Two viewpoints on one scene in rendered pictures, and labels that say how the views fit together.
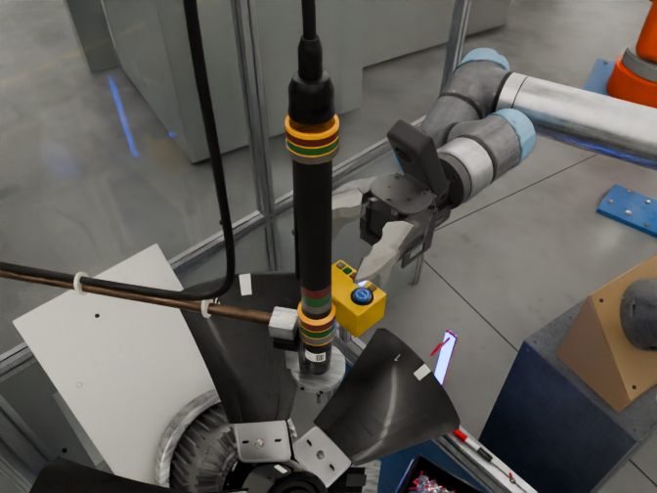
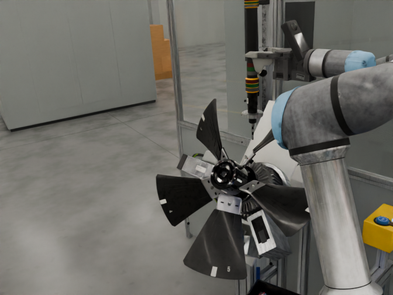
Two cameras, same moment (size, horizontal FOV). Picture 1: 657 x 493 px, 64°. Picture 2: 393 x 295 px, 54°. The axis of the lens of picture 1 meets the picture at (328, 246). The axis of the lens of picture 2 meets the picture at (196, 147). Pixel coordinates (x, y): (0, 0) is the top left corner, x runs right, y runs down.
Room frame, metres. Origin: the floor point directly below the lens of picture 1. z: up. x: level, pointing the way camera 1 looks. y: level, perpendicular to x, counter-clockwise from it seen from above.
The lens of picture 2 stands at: (0.21, -1.21, 1.83)
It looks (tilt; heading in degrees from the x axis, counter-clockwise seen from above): 22 degrees down; 92
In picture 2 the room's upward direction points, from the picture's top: 4 degrees counter-clockwise
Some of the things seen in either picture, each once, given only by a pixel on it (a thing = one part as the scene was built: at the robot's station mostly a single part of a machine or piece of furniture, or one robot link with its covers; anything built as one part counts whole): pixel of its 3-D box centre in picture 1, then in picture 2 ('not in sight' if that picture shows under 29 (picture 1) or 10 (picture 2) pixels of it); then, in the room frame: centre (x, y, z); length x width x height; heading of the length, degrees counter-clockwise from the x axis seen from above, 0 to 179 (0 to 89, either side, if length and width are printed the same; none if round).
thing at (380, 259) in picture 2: (347, 323); (382, 251); (0.83, -0.05, 0.92); 0.03 x 0.03 x 0.12; 43
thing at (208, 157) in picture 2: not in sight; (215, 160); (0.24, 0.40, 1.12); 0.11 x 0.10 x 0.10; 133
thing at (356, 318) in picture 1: (348, 298); (386, 228); (0.83, -0.05, 1.02); 0.16 x 0.10 x 0.11; 43
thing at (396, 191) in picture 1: (414, 205); (295, 64); (0.47, -0.10, 1.63); 0.12 x 0.08 x 0.09; 133
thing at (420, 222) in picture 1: (405, 225); (272, 55); (0.41, -0.08, 1.66); 0.09 x 0.05 x 0.02; 155
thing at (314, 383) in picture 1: (309, 346); (252, 100); (0.37, 0.02, 1.50); 0.09 x 0.07 x 0.10; 78
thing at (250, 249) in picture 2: not in sight; (247, 246); (0.34, 0.04, 0.91); 0.12 x 0.08 x 0.12; 43
